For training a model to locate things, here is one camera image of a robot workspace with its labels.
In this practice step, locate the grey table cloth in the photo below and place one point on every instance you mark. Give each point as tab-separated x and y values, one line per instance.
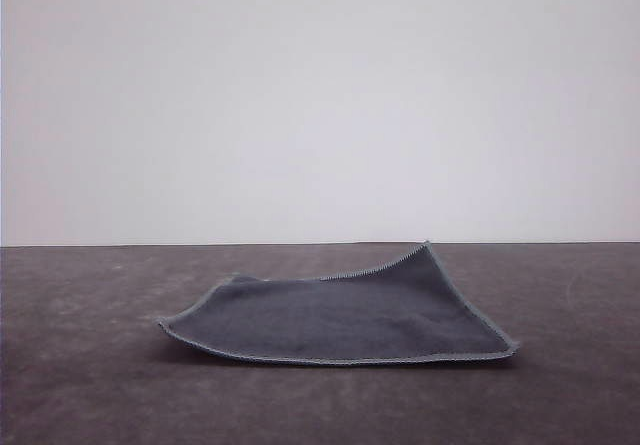
75	390

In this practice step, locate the purple towel with grey hem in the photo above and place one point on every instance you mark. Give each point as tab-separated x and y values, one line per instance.
350	315

